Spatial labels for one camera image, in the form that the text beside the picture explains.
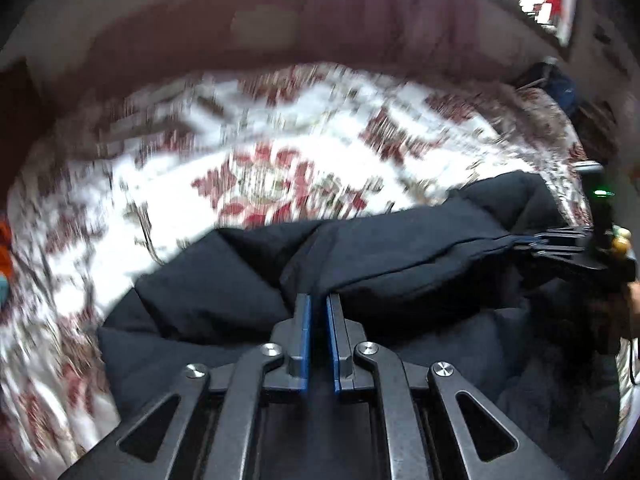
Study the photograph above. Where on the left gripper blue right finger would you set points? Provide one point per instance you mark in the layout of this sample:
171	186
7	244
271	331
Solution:
428	422

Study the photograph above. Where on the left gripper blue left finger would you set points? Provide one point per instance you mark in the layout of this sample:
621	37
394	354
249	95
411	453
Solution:
210	424

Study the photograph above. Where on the dark navy padded jacket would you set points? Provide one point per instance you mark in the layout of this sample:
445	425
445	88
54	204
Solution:
431	283

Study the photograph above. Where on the person's right hand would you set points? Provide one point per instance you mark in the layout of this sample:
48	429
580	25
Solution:
629	311

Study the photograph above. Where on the blue bag by bed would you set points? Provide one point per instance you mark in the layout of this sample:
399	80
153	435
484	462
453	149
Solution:
547	76

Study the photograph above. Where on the orange blue brown pillow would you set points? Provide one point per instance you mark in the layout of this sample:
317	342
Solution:
6	263

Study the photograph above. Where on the floral satin bed quilt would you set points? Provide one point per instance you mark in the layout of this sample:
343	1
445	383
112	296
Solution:
119	188

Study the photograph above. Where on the pink window curtain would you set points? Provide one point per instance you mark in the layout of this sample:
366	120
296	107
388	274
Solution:
416	34

